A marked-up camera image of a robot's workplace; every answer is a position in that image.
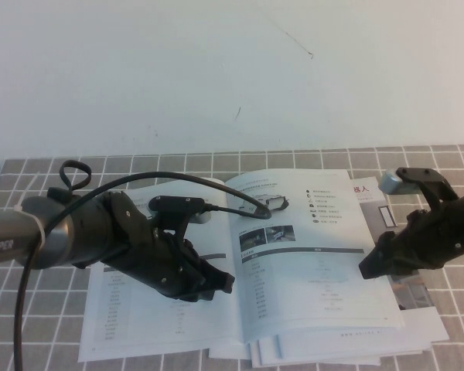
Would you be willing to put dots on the brochure with red title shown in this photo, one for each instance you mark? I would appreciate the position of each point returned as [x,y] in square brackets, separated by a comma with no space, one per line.
[371,212]

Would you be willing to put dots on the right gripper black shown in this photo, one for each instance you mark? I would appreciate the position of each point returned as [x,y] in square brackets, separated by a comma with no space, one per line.
[425,243]

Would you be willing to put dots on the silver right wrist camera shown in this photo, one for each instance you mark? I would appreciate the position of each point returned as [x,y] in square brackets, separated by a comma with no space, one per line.
[390,183]

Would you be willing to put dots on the grey checked tablecloth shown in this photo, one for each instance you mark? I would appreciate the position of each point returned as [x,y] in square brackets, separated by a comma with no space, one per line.
[31,309]

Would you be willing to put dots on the black camera bracket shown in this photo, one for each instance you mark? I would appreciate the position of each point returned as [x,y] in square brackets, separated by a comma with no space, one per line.
[174,203]
[437,189]

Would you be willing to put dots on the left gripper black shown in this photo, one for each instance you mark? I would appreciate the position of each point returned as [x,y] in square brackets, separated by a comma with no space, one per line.
[154,266]

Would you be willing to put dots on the white zip tie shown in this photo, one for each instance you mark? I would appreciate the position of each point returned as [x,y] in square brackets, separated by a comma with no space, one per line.
[42,235]

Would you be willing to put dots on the black left camera bracket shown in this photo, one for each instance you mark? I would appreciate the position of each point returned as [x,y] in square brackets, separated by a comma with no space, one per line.
[174,203]

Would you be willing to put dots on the white booklet with footer text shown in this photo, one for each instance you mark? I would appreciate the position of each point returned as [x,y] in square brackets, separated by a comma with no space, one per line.
[421,328]

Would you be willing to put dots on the white product catalogue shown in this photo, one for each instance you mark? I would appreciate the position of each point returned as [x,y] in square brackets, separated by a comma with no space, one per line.
[313,270]

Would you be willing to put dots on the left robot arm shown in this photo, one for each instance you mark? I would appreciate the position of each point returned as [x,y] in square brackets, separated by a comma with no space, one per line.
[7,232]

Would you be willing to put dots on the black right camera bracket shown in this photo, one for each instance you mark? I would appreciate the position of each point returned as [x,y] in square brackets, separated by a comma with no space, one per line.
[437,189]

